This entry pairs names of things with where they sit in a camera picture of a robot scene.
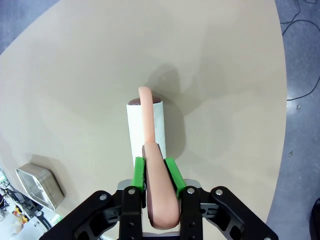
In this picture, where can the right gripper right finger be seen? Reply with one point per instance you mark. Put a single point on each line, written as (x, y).
(195, 215)

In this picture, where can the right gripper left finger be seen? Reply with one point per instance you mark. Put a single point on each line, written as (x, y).
(130, 212)

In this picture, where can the pink lint roller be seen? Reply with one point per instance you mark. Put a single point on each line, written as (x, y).
(160, 195)

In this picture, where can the black object on floor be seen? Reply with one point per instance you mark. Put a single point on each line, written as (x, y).
(316, 220)

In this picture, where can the rectangular steel container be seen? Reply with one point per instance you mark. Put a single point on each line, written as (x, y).
(42, 185)

